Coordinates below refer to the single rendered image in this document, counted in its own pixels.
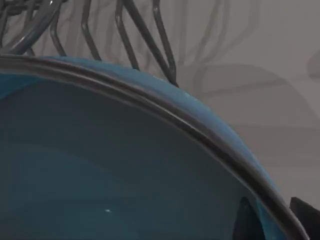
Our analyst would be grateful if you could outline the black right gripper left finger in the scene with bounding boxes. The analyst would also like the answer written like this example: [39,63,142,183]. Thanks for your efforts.
[231,196,266,240]

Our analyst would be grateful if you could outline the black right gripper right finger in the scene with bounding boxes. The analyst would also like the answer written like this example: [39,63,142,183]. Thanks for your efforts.
[289,196,320,240]

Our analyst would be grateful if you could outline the blue bowl with dark rim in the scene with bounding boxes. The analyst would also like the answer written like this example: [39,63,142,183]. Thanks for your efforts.
[0,55,311,240]

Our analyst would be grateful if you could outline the grey wire dish rack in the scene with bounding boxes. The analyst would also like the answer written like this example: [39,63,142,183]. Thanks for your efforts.
[0,0,180,88]

